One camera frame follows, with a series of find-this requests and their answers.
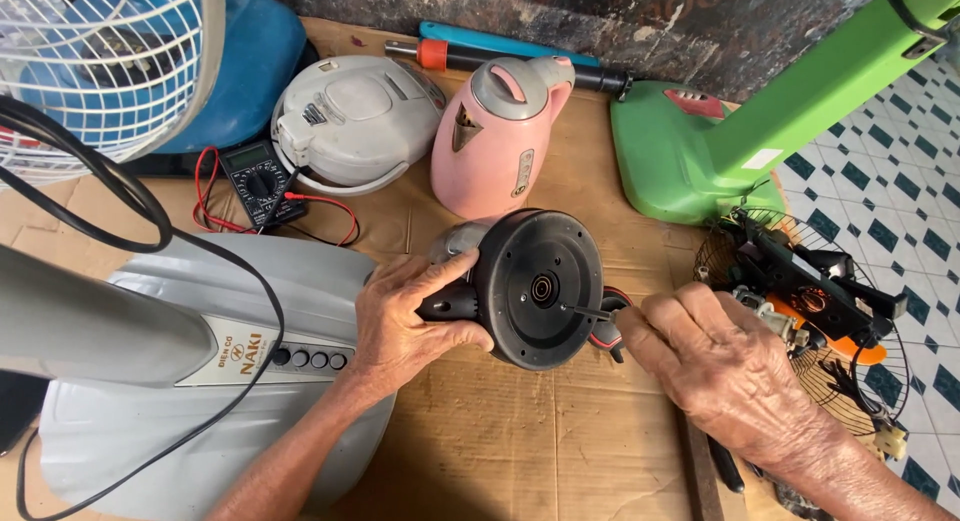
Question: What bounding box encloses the person's right hand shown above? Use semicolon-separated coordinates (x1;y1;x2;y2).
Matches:
614;285;846;471

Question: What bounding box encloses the person's left hand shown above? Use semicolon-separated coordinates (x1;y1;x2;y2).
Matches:
351;248;496;392

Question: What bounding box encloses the red and black screwdriver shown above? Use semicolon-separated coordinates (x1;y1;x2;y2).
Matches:
561;286;636;365

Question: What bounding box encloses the steel kettle with black base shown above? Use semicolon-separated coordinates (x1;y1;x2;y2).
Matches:
414;208;606;372

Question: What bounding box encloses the black and orange fan motor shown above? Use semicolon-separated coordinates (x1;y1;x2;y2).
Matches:
721;209;909;368

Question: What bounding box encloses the black pen-shaped tool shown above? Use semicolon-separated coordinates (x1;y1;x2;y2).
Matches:
705;434;748;497

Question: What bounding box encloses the green fan stand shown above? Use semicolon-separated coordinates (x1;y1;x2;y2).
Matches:
609;0;960;227

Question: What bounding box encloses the brown cardboard sheet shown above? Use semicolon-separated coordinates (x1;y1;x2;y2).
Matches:
0;16;792;521

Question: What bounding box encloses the pink electric kettle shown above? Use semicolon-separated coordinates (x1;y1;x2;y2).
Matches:
429;55;577;221

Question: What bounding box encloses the black tube with orange collar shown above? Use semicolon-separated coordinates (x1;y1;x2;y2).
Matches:
384;38;636;103

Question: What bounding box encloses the light blue tube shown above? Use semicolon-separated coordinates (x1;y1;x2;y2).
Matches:
417;20;602;69

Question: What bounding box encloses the white electric cooker pot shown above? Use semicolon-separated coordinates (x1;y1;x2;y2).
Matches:
269;53;448;198

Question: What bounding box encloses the black multimeter probe lead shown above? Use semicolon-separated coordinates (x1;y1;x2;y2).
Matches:
253;164;354;248

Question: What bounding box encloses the black digital multimeter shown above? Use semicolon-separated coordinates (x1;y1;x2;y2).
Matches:
218;139;309;230

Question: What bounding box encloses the red multimeter probe lead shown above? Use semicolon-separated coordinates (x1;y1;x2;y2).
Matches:
192;145;362;248

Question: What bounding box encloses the blue plastic fan body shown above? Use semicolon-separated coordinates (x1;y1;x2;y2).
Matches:
18;0;309;156

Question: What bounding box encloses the grey fan base with buttons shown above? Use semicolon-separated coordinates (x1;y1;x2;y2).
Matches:
37;231;399;521

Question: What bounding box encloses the grey fan pole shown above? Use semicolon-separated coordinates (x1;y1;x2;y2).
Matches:
0;242;219;392

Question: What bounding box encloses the black wire fan guard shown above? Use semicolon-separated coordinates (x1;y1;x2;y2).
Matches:
693;207;913;440

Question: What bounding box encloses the white cable connector plug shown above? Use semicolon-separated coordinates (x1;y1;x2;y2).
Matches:
872;422;909;463

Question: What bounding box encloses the black power cable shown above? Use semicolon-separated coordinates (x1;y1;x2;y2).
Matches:
0;95;288;521

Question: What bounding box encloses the white wire fan grille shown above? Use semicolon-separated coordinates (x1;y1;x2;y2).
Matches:
0;0;228;190

